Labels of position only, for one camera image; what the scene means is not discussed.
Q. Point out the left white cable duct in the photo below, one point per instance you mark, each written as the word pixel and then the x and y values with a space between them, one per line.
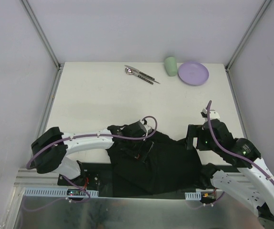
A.
pixel 54 192

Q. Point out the metal spoon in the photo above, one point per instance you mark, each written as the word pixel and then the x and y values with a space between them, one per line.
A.
pixel 145 78

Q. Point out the white cable duct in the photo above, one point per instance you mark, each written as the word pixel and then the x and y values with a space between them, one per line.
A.
pixel 54 192
pixel 193 196

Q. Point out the aluminium frame post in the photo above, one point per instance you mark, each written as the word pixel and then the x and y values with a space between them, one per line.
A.
pixel 33 18
pixel 255 21

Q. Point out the aluminium rail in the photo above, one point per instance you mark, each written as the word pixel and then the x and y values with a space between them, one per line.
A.
pixel 30 178

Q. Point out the black cloth placemat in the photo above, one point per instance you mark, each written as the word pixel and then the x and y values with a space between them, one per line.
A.
pixel 164 149

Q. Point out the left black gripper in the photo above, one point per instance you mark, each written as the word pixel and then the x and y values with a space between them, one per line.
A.
pixel 147 151

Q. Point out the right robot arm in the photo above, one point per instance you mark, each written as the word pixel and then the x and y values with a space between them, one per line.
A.
pixel 242 154

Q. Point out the right white cable duct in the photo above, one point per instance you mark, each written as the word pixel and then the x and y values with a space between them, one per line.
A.
pixel 193 196

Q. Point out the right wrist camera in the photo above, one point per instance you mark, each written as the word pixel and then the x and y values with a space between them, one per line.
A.
pixel 212 113

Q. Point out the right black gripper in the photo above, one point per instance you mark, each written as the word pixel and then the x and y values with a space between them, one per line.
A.
pixel 190 137

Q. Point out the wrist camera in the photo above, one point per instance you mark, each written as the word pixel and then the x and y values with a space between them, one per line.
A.
pixel 146 128
pixel 212 113

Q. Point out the black handled knife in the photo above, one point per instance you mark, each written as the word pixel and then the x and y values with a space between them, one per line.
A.
pixel 139 72

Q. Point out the green cup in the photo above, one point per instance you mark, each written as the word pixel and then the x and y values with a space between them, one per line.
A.
pixel 170 64

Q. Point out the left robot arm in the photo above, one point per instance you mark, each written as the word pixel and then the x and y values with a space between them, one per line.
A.
pixel 51 149

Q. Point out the left aluminium frame post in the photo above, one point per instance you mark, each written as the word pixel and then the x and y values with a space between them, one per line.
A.
pixel 33 18

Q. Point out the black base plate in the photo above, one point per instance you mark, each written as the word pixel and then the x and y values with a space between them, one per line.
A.
pixel 96 181

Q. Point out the purple plate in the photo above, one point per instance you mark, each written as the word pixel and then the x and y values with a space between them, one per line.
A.
pixel 193 73

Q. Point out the right aluminium frame post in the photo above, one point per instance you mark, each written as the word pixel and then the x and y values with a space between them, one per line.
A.
pixel 255 21

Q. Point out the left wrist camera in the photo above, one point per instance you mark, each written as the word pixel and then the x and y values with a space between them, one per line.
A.
pixel 146 128

